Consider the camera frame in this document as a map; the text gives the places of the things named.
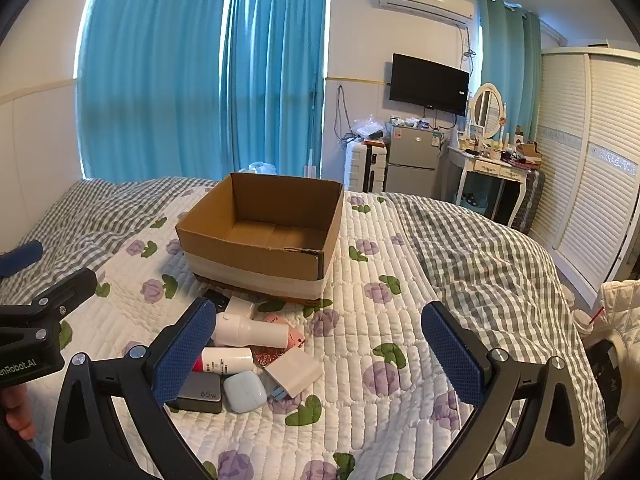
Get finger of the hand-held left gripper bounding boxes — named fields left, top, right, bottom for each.
left=0, top=241, right=44, bottom=278
left=0, top=267, right=98, bottom=333

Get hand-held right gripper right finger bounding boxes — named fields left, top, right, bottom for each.
left=421, top=301, right=586, bottom=480

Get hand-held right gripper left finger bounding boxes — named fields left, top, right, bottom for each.
left=51, top=296, right=217, bottom=480

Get grey power adapter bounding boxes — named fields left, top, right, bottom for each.
left=167, top=374, right=224, bottom=414

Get white bottle with red cap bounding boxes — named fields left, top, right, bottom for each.
left=192, top=346, right=256, bottom=376

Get black remote control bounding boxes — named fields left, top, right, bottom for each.
left=202, top=288, right=232, bottom=313

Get light blue earbuds case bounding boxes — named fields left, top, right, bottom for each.
left=223, top=371, right=268, bottom=413

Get white cylindrical device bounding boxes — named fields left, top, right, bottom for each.
left=212, top=296, right=291, bottom=348

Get pink patterned pouch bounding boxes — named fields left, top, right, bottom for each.
left=252, top=344, right=287, bottom=368

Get white charger plug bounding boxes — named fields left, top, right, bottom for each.
left=263, top=347, right=323, bottom=401

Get small pink case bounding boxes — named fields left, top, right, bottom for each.
left=262, top=312, right=306, bottom=348

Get brown cardboard box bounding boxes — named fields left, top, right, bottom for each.
left=175, top=172, right=345, bottom=307

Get person's left hand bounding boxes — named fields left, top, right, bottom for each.
left=0, top=385, right=36, bottom=442

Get grey checked blanket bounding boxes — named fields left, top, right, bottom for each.
left=0, top=177, right=216, bottom=306
left=385, top=192, right=608, bottom=480

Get black bag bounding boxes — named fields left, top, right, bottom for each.
left=585, top=335, right=626, bottom=431

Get white padded jacket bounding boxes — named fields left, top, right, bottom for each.
left=597, top=277, right=640, bottom=426

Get dark suitcase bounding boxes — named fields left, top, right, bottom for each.
left=492, top=167, right=546, bottom=233

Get white dressing table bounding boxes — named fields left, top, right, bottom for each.
left=446, top=142, right=538, bottom=228

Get silver mini fridge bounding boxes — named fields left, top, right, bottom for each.
left=385, top=125, right=443, bottom=196

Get white suitcase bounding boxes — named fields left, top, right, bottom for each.
left=344, top=140, right=390, bottom=193

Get wide blue curtain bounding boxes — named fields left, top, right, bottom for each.
left=75, top=0, right=236, bottom=183

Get white louvred wardrobe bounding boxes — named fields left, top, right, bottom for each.
left=527, top=47, right=640, bottom=308

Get clear plastic bag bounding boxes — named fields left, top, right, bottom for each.
left=352, top=115, right=388, bottom=142

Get oval vanity mirror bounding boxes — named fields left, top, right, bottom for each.
left=467, top=83, right=506, bottom=141

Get narrow blue curtain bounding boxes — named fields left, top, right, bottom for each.
left=220, top=0, right=328, bottom=178

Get teal curtain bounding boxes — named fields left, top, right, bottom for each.
left=475, top=0, right=543, bottom=143

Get white air conditioner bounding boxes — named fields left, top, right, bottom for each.
left=377, top=0, right=475, bottom=26

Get hanging wall cables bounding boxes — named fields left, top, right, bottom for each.
left=334, top=85, right=357, bottom=147

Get black wall television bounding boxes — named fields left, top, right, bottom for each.
left=389, top=53, right=471, bottom=116

